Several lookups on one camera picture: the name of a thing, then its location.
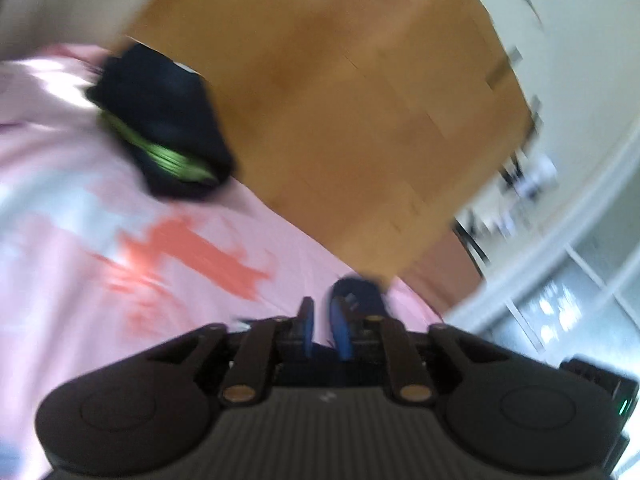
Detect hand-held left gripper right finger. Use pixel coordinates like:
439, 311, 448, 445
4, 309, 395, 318
329, 295, 509, 404

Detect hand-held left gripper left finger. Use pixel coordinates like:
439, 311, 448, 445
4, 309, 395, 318
147, 297, 316, 406

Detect navy garment red striped hem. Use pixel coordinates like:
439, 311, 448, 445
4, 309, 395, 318
332, 275, 394, 322

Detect brown cushion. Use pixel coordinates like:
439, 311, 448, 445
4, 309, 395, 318
400, 230, 489, 312

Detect green knit garment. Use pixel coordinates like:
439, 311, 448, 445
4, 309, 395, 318
100, 111, 221, 186

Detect wooden headboard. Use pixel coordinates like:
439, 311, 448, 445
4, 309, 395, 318
115, 0, 537, 287

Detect white power adapter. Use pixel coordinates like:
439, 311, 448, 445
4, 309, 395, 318
500, 150, 559, 202

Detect pink printed bedsheet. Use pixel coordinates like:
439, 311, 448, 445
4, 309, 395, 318
0, 45, 447, 480

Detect folded navy garment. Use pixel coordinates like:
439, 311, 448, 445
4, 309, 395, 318
85, 42, 239, 201

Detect black strap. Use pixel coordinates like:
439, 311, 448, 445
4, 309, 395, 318
452, 217, 494, 279

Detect white window frame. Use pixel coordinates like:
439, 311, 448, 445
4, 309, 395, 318
444, 125, 640, 377

